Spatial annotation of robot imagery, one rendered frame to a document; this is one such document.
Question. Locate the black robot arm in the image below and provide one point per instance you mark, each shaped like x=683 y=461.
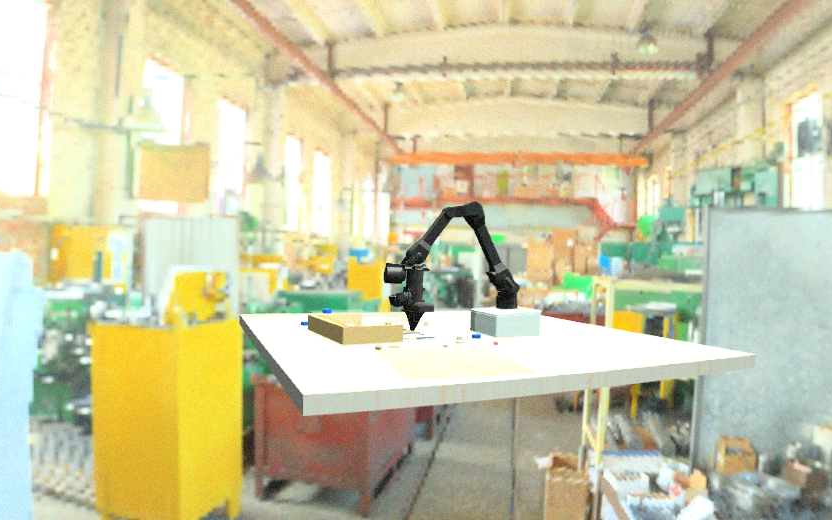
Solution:
x=474 y=215

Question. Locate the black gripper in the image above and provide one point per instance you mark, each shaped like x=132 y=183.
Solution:
x=418 y=307

